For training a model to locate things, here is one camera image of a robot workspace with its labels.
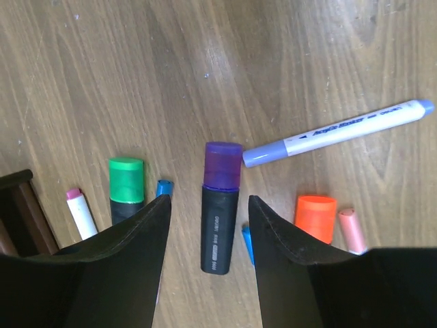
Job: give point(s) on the green capped black highlighter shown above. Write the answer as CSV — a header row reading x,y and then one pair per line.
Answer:
x,y
127,187

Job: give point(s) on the purple capped black highlighter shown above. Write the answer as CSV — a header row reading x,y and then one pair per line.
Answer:
x,y
219,203

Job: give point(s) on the dark blue capped white marker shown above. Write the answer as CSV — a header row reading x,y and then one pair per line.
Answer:
x,y
164,187

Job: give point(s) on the salmon capped white marker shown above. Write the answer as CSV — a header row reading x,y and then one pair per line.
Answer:
x,y
352,231

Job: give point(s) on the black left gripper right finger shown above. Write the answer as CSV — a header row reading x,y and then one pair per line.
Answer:
x,y
303,282

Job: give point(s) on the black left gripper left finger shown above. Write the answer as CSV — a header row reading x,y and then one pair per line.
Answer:
x,y
108,280

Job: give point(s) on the orange capped black highlighter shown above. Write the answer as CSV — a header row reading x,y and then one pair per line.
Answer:
x,y
315,214

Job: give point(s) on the brown wooden desk organizer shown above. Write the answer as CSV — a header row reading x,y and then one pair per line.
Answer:
x,y
25,230

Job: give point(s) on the lavender capped white marker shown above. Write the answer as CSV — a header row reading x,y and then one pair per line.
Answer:
x,y
380,120

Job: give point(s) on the pink capped white marker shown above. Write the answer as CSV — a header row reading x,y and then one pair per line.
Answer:
x,y
81,214

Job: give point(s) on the light blue capped white marker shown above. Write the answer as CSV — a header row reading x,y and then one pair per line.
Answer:
x,y
246,233

